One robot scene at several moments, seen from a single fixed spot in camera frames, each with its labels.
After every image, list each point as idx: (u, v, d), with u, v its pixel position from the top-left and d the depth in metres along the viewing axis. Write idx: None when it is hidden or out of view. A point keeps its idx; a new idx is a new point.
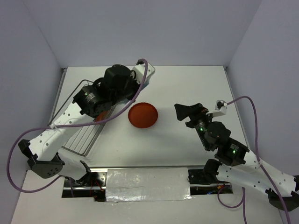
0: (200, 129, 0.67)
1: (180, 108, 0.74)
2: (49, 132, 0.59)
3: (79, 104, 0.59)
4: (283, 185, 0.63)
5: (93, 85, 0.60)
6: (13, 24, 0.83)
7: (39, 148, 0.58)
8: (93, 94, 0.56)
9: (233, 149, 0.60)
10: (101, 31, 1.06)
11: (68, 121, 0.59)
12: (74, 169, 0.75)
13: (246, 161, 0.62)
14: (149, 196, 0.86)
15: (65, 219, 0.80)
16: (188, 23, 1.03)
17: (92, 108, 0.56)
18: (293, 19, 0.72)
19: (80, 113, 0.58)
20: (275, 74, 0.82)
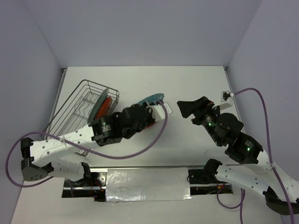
0: (208, 124, 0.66)
1: (185, 105, 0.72)
2: (55, 143, 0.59)
3: (93, 129, 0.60)
4: (290, 191, 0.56)
5: (111, 115, 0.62)
6: (13, 23, 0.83)
7: (38, 153, 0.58)
8: (109, 127, 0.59)
9: (248, 145, 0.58)
10: (102, 31, 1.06)
11: (77, 140, 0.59)
12: (72, 173, 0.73)
13: (258, 161, 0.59)
14: (149, 196, 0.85)
15: (65, 220, 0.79)
16: (188, 23, 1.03)
17: (103, 139, 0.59)
18: (292, 20, 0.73)
19: (90, 139, 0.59)
20: (275, 74, 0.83)
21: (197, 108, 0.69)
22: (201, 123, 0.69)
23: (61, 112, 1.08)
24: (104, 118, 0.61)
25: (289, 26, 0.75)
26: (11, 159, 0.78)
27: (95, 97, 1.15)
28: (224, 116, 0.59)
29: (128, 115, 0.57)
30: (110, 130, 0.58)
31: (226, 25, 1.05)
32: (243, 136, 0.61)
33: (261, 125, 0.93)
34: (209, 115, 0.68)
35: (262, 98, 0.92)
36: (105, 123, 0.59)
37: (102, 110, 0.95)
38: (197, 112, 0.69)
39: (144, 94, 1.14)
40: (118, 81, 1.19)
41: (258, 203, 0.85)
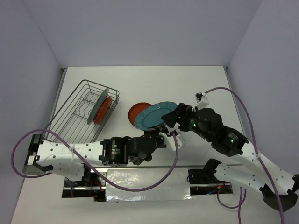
0: (194, 126, 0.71)
1: (167, 115, 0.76)
2: (63, 149, 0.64)
3: (104, 148, 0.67)
4: (280, 182, 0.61)
5: (123, 138, 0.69)
6: (13, 23, 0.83)
7: (45, 154, 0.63)
8: (117, 151, 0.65)
9: (231, 137, 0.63)
10: (102, 32, 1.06)
11: (85, 154, 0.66)
12: (71, 174, 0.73)
13: (243, 152, 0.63)
14: (150, 197, 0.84)
15: (65, 220, 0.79)
16: (188, 23, 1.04)
17: (108, 161, 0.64)
18: (292, 20, 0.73)
19: (97, 157, 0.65)
20: (275, 74, 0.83)
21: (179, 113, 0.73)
22: (188, 128, 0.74)
23: (61, 112, 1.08)
24: (117, 140, 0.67)
25: (289, 27, 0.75)
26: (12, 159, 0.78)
27: (95, 98, 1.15)
28: (202, 112, 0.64)
29: (135, 146, 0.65)
30: (117, 155, 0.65)
31: (225, 25, 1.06)
32: (226, 129, 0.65)
33: (261, 126, 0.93)
34: (191, 117, 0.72)
35: (262, 99, 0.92)
36: (116, 146, 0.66)
37: (103, 110, 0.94)
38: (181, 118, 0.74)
39: (144, 94, 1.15)
40: (118, 81, 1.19)
41: (259, 203, 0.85)
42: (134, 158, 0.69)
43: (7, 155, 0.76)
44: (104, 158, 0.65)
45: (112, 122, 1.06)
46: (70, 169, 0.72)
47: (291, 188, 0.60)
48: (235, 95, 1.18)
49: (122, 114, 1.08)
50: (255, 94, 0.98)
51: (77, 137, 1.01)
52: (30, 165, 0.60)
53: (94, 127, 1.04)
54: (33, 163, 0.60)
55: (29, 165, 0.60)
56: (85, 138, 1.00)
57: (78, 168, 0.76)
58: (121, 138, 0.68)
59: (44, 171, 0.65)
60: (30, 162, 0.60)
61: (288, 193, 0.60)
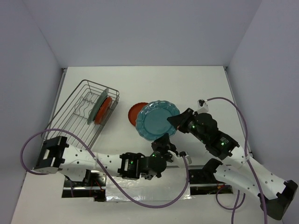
0: (192, 127, 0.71)
1: (173, 117, 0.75)
2: (87, 157, 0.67)
3: (121, 163, 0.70)
4: (269, 185, 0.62)
5: (138, 155, 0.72)
6: (13, 23, 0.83)
7: (69, 158, 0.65)
8: (130, 167, 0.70)
9: (222, 141, 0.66)
10: (102, 31, 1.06)
11: (106, 164, 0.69)
12: (75, 175, 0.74)
13: (233, 155, 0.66)
14: (149, 197, 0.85)
15: (65, 220, 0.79)
16: (188, 23, 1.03)
17: (121, 175, 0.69)
18: (292, 20, 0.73)
19: (116, 171, 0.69)
20: (274, 74, 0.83)
21: (184, 116, 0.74)
22: (187, 130, 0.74)
23: (61, 112, 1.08)
24: (131, 156, 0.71)
25: (289, 26, 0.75)
26: (12, 159, 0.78)
27: (95, 98, 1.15)
28: (202, 115, 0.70)
29: (147, 165, 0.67)
30: (131, 171, 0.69)
31: (226, 24, 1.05)
32: (220, 133, 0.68)
33: (261, 126, 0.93)
34: (191, 121, 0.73)
35: (262, 99, 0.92)
36: (131, 163, 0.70)
37: (103, 110, 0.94)
38: (181, 120, 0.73)
39: (144, 94, 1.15)
40: (117, 81, 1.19)
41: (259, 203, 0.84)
42: (146, 174, 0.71)
43: (7, 155, 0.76)
44: (121, 171, 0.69)
45: (112, 122, 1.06)
46: (74, 171, 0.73)
47: (281, 192, 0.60)
48: (235, 95, 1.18)
49: (122, 113, 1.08)
50: (255, 94, 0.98)
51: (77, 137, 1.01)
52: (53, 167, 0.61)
53: (94, 127, 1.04)
54: (56, 166, 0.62)
55: (52, 167, 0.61)
56: (85, 138, 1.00)
57: (82, 170, 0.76)
58: (134, 155, 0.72)
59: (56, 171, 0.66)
60: (53, 164, 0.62)
61: (277, 196, 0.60)
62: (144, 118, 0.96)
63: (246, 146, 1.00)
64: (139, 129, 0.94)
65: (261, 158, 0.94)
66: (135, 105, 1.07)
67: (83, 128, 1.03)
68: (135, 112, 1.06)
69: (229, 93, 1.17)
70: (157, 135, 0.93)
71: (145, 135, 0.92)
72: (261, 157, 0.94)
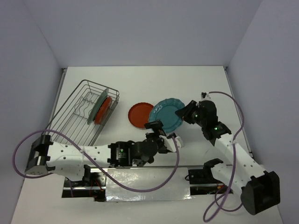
0: (195, 116, 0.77)
1: (179, 110, 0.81)
2: (74, 151, 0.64)
3: (111, 151, 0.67)
4: (247, 168, 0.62)
5: (127, 143, 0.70)
6: (13, 23, 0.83)
7: (56, 155, 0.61)
8: (121, 155, 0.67)
9: (217, 127, 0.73)
10: (102, 31, 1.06)
11: (94, 156, 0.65)
12: (70, 173, 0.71)
13: (222, 137, 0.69)
14: (149, 196, 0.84)
15: (65, 220, 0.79)
16: (188, 23, 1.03)
17: (114, 164, 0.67)
18: (292, 20, 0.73)
19: (106, 161, 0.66)
20: (274, 74, 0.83)
21: (188, 107, 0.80)
22: (191, 119, 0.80)
23: (61, 112, 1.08)
24: (121, 144, 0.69)
25: (289, 26, 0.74)
26: (12, 159, 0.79)
27: (95, 98, 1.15)
28: (204, 102, 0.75)
29: (138, 150, 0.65)
30: (122, 158, 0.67)
31: (226, 24, 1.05)
32: (217, 121, 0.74)
33: (261, 126, 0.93)
34: (194, 111, 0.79)
35: (262, 99, 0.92)
36: (121, 150, 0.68)
37: (102, 110, 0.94)
38: (186, 111, 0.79)
39: (144, 94, 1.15)
40: (117, 81, 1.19)
41: None
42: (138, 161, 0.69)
43: (7, 155, 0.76)
44: (111, 161, 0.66)
45: (112, 122, 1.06)
46: (70, 170, 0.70)
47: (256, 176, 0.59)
48: (235, 95, 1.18)
49: (122, 113, 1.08)
50: (255, 94, 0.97)
51: (77, 137, 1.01)
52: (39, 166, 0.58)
53: (94, 127, 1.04)
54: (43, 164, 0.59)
55: (39, 166, 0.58)
56: (85, 138, 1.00)
57: (79, 168, 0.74)
58: (125, 143, 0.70)
59: (46, 171, 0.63)
60: (39, 163, 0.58)
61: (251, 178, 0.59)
62: (155, 116, 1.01)
63: (246, 146, 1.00)
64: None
65: (261, 158, 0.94)
66: (133, 107, 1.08)
67: (83, 128, 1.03)
68: (135, 112, 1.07)
69: (229, 93, 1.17)
70: (167, 128, 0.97)
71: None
72: (261, 157, 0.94)
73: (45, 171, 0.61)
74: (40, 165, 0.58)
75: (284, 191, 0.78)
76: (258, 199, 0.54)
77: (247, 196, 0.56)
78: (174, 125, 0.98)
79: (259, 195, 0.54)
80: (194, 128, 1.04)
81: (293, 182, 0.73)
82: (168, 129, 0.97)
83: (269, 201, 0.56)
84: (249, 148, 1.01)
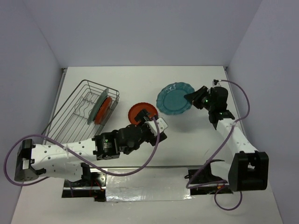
0: (205, 101, 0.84)
1: (189, 95, 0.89)
2: (57, 150, 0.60)
3: (96, 143, 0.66)
4: (239, 145, 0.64)
5: (112, 133, 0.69)
6: (13, 23, 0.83)
7: (39, 157, 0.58)
8: (107, 144, 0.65)
9: (222, 112, 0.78)
10: (101, 31, 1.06)
11: (79, 151, 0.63)
12: (67, 173, 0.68)
13: (222, 121, 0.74)
14: (149, 196, 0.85)
15: (64, 220, 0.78)
16: (188, 23, 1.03)
17: (102, 155, 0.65)
18: (292, 19, 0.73)
19: (92, 153, 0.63)
20: (275, 73, 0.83)
21: (198, 93, 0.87)
22: (201, 105, 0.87)
23: (61, 112, 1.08)
24: (106, 135, 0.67)
25: (289, 26, 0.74)
26: (12, 159, 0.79)
27: (95, 98, 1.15)
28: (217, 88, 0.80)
29: (123, 135, 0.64)
30: (109, 148, 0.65)
31: (226, 24, 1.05)
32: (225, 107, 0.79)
33: (261, 126, 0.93)
34: (203, 97, 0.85)
35: (262, 99, 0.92)
36: (107, 141, 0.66)
37: (103, 110, 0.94)
38: (196, 96, 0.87)
39: (144, 94, 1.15)
40: (117, 81, 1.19)
41: (260, 203, 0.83)
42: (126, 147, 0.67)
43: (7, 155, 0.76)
44: (97, 152, 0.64)
45: (112, 122, 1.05)
46: (65, 170, 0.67)
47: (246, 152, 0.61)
48: (235, 95, 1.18)
49: (122, 113, 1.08)
50: (256, 94, 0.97)
51: (76, 137, 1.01)
52: (24, 171, 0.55)
53: (94, 127, 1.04)
54: (28, 168, 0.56)
55: (24, 170, 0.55)
56: (84, 138, 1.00)
57: (76, 167, 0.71)
58: (110, 134, 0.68)
59: (37, 176, 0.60)
60: (24, 167, 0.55)
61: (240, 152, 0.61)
62: (163, 98, 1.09)
63: None
64: (160, 107, 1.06)
65: None
66: (133, 107, 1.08)
67: (82, 128, 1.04)
68: (135, 112, 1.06)
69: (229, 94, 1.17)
70: (175, 111, 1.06)
71: (165, 110, 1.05)
72: None
73: (33, 174, 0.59)
74: (26, 170, 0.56)
75: (284, 190, 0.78)
76: (241, 173, 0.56)
77: (233, 171, 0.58)
78: (183, 108, 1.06)
79: (243, 171, 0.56)
80: (194, 128, 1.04)
81: (294, 182, 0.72)
82: (176, 111, 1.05)
83: (254, 182, 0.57)
84: None
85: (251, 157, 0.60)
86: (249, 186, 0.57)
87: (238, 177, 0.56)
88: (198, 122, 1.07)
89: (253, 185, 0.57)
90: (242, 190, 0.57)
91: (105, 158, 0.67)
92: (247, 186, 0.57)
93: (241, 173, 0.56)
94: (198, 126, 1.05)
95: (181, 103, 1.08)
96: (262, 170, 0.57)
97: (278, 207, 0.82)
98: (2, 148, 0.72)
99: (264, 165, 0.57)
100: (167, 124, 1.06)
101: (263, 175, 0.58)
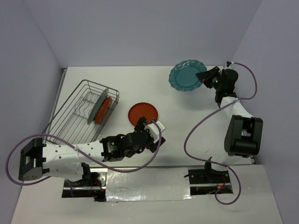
0: (215, 81, 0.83)
1: (202, 73, 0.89)
2: (67, 150, 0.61)
3: (103, 146, 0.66)
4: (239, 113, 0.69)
5: (117, 136, 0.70)
6: (14, 23, 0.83)
7: (50, 156, 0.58)
8: (113, 147, 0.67)
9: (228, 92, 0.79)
10: (101, 31, 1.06)
11: (88, 152, 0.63)
12: (70, 174, 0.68)
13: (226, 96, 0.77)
14: (149, 196, 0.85)
15: (64, 219, 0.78)
16: (188, 23, 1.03)
17: (107, 157, 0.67)
18: (291, 20, 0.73)
19: (100, 155, 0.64)
20: (274, 73, 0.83)
21: (210, 72, 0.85)
22: (210, 84, 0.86)
23: (61, 112, 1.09)
24: (111, 138, 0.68)
25: (288, 25, 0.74)
26: (12, 159, 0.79)
27: (95, 98, 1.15)
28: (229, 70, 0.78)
29: (130, 139, 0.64)
30: (115, 150, 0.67)
31: (225, 24, 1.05)
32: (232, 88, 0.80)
33: None
34: (214, 77, 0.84)
35: (261, 99, 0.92)
36: (113, 143, 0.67)
37: (103, 110, 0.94)
38: (207, 75, 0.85)
39: (144, 94, 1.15)
40: (117, 81, 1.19)
41: (260, 203, 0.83)
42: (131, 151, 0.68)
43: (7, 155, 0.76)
44: (105, 154, 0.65)
45: (112, 122, 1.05)
46: (68, 170, 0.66)
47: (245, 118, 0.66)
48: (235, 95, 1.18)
49: (122, 113, 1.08)
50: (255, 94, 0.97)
51: (75, 138, 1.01)
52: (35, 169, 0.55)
53: (94, 127, 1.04)
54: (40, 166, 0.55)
55: (36, 168, 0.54)
56: (84, 138, 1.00)
57: (77, 167, 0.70)
58: (115, 137, 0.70)
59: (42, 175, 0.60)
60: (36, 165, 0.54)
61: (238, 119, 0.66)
62: (176, 73, 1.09)
63: None
64: (171, 82, 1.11)
65: (262, 157, 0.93)
66: (133, 108, 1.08)
67: (83, 128, 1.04)
68: (135, 112, 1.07)
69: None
70: (185, 87, 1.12)
71: (176, 86, 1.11)
72: (262, 157, 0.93)
73: (39, 174, 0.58)
74: (36, 168, 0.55)
75: (283, 190, 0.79)
76: (236, 131, 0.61)
77: (229, 133, 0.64)
78: (193, 85, 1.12)
79: (238, 130, 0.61)
80: (194, 128, 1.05)
81: (293, 182, 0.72)
82: (186, 87, 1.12)
83: (248, 143, 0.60)
84: None
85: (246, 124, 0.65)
86: (243, 146, 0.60)
87: (233, 135, 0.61)
88: (198, 122, 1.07)
89: (247, 146, 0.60)
90: (234, 150, 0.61)
91: (110, 160, 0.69)
92: (241, 146, 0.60)
93: (237, 131, 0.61)
94: (198, 126, 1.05)
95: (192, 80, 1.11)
96: (256, 132, 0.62)
97: (278, 207, 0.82)
98: (2, 148, 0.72)
99: (258, 129, 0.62)
100: (167, 124, 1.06)
101: (257, 138, 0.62)
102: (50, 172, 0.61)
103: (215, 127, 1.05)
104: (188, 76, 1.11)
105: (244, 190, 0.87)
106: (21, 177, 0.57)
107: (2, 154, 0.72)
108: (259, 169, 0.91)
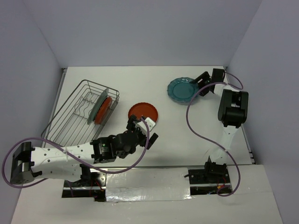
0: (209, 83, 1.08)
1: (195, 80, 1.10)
2: (57, 152, 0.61)
3: (94, 147, 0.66)
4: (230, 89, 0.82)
5: (108, 138, 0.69)
6: (13, 24, 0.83)
7: (39, 159, 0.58)
8: (104, 149, 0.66)
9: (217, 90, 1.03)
10: (101, 31, 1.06)
11: (78, 154, 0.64)
12: (66, 175, 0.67)
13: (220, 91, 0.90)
14: (149, 196, 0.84)
15: (64, 219, 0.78)
16: (188, 22, 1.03)
17: (98, 159, 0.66)
18: (291, 20, 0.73)
19: (91, 156, 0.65)
20: (274, 73, 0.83)
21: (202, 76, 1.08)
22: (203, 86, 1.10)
23: (61, 112, 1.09)
24: (103, 139, 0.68)
25: (288, 25, 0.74)
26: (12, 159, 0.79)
27: (95, 98, 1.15)
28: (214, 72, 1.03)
29: (121, 140, 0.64)
30: (106, 152, 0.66)
31: (225, 24, 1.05)
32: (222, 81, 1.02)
33: (261, 126, 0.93)
34: (205, 80, 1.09)
35: (261, 98, 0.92)
36: (104, 144, 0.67)
37: (102, 110, 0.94)
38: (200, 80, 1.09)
39: (144, 94, 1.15)
40: (117, 81, 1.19)
41: (260, 203, 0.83)
42: (123, 152, 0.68)
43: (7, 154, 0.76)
44: (96, 156, 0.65)
45: (112, 121, 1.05)
46: (62, 172, 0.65)
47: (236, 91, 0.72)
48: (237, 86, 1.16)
49: (122, 113, 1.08)
50: (255, 94, 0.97)
51: (75, 138, 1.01)
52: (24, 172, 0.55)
53: (93, 127, 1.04)
54: (28, 170, 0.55)
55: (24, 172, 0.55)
56: (85, 138, 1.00)
57: (74, 168, 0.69)
58: (106, 138, 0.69)
59: (33, 178, 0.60)
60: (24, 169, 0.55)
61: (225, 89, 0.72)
62: (173, 88, 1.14)
63: (245, 146, 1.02)
64: (170, 95, 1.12)
65: (263, 158, 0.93)
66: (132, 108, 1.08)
67: (82, 128, 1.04)
68: (135, 111, 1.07)
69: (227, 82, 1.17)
70: (184, 99, 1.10)
71: (176, 98, 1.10)
72: (263, 157, 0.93)
73: (30, 177, 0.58)
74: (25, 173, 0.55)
75: (283, 190, 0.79)
76: (225, 103, 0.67)
77: (220, 106, 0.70)
78: (191, 97, 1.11)
79: (229, 100, 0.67)
80: (194, 128, 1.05)
81: (293, 182, 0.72)
82: (186, 98, 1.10)
83: (237, 111, 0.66)
84: (249, 148, 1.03)
85: (236, 97, 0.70)
86: (233, 114, 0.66)
87: (223, 105, 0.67)
88: (198, 122, 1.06)
89: (236, 114, 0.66)
90: (225, 116, 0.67)
91: (102, 161, 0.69)
92: (231, 114, 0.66)
93: (225, 103, 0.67)
94: (197, 126, 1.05)
95: (188, 92, 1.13)
96: (244, 101, 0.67)
97: (278, 207, 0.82)
98: (2, 148, 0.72)
99: (245, 99, 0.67)
100: (167, 124, 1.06)
101: (246, 107, 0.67)
102: (41, 175, 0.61)
103: (215, 126, 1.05)
104: (185, 89, 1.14)
105: (245, 190, 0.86)
106: (12, 180, 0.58)
107: (2, 154, 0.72)
108: (259, 169, 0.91)
